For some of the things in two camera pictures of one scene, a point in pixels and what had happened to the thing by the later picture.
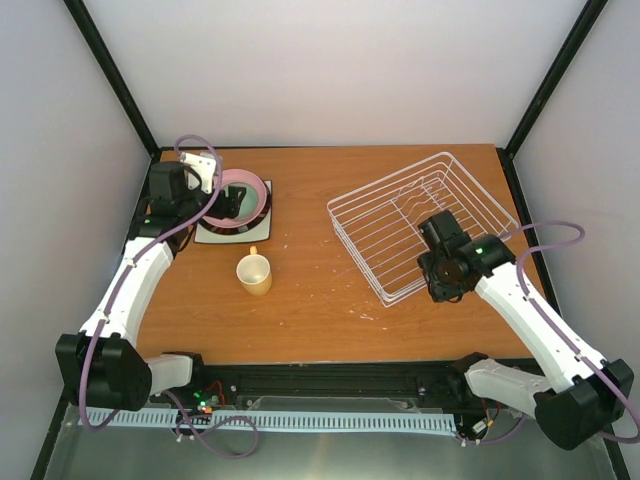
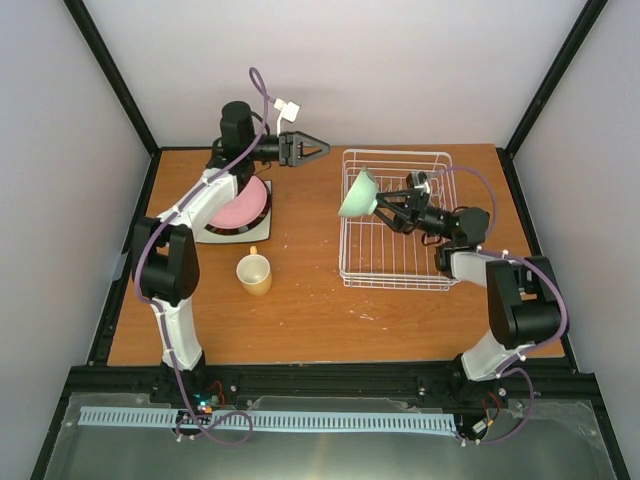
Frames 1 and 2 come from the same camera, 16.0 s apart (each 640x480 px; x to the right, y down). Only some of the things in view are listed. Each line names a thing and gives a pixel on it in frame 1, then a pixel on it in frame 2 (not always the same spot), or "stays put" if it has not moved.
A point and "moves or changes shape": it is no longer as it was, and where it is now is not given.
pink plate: [238, 175] stays put
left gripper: [233, 203] -> [290, 154]
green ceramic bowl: [249, 203] -> [362, 199]
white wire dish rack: [377, 223] moves or changes shape
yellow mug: [254, 272] stays put
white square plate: [260, 233] stays put
